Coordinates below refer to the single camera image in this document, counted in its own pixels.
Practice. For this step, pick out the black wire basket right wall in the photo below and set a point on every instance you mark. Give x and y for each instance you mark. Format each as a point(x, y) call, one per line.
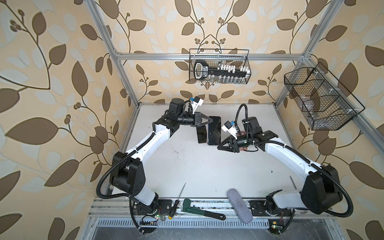
point(326, 103)

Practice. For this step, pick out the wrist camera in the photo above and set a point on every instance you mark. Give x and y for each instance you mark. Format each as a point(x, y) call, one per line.
point(231, 128)
point(196, 101)

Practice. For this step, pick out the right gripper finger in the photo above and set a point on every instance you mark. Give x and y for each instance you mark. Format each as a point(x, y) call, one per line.
point(226, 143)
point(224, 148)

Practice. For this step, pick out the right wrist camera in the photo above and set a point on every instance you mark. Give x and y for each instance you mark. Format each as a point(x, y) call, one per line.
point(231, 128)

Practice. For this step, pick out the black wire basket back wall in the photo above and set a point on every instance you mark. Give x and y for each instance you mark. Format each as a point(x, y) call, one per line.
point(237, 57)

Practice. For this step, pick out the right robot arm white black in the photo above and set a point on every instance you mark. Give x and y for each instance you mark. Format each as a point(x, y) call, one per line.
point(322, 191)

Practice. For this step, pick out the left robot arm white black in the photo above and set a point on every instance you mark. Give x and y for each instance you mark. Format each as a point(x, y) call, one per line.
point(127, 171)

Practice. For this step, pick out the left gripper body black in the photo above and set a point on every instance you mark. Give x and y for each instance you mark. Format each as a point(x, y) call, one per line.
point(187, 119)

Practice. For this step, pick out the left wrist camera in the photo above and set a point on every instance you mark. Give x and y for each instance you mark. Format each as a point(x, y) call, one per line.
point(196, 101)

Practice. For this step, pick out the grey oblong pouch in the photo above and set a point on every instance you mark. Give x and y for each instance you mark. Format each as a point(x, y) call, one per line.
point(239, 205)

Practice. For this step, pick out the phone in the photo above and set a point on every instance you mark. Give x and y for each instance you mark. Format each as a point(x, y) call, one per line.
point(202, 134)
point(214, 131)

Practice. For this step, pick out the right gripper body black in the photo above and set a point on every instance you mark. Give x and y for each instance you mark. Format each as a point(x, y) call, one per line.
point(242, 141)

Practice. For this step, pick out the black wire basket wall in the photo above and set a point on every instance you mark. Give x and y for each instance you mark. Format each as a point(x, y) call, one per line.
point(326, 103)
point(237, 57)

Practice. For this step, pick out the screwdriver black yellow handle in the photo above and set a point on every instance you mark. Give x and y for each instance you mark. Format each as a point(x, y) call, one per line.
point(175, 206)

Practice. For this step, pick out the black socket set rail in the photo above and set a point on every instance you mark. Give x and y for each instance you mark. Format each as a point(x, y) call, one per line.
point(202, 70)

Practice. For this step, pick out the green pipe wrench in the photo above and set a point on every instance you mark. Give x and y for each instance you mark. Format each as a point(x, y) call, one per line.
point(187, 208)

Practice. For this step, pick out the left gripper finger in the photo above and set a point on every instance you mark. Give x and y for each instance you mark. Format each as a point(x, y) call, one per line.
point(206, 123)
point(205, 118)

